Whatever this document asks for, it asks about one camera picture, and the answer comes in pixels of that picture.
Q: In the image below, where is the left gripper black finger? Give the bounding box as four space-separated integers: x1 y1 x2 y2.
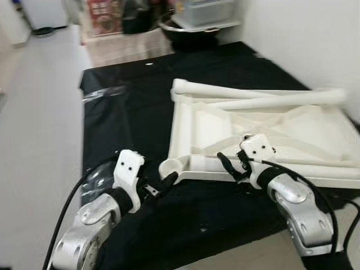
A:
158 172 179 192

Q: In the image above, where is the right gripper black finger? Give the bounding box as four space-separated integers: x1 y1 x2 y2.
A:
217 152 242 182

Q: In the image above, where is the white plastic children table top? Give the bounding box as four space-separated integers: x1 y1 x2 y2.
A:
159 79 360 189

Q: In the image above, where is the black tablecloth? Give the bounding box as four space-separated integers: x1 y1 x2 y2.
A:
79 40 360 270

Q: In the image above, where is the black round bowl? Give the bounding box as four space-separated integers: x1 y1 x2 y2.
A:
159 12 226 52

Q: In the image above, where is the beige woven mat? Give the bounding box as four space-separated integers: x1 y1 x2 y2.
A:
82 31 175 68

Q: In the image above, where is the clear plastic storage box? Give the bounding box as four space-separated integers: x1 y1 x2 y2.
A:
172 0 242 30

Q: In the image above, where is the black bag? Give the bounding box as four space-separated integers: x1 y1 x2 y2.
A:
121 0 169 35

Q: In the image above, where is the red printed box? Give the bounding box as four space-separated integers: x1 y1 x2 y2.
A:
84 0 123 35

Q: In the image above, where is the black round floor object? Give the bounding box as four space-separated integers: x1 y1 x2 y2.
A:
33 26 54 36

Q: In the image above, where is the white appliance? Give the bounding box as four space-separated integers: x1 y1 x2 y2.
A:
20 0 69 30

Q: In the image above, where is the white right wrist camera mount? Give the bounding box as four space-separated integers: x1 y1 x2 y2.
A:
239 135 276 189

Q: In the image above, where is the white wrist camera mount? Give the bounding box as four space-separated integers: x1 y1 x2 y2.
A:
112 150 146 212
239 135 276 189

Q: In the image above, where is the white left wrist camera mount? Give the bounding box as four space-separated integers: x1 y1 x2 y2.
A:
112 150 146 212

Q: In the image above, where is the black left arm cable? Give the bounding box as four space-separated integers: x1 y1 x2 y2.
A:
42 157 122 270

